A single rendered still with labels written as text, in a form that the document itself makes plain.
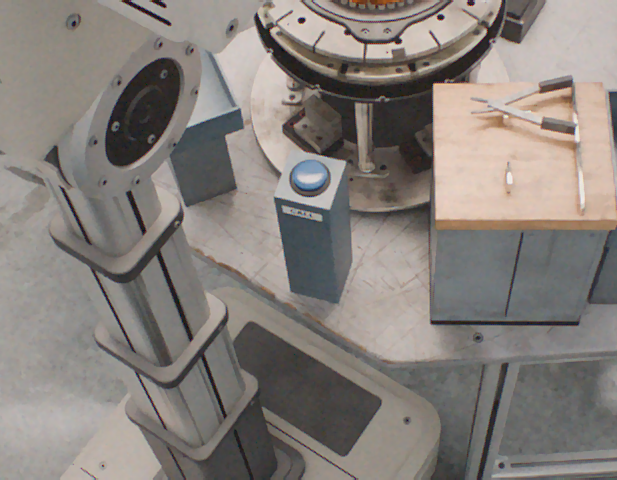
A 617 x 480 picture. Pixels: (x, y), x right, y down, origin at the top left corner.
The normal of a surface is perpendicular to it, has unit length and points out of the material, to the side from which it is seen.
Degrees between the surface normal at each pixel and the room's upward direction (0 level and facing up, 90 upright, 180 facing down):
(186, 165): 90
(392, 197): 0
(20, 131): 94
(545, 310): 90
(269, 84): 0
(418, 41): 0
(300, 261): 90
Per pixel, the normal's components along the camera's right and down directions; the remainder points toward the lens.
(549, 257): -0.04, 0.87
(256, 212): -0.07, -0.48
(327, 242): -0.30, 0.84
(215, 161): 0.37, 0.80
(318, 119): -0.73, 0.62
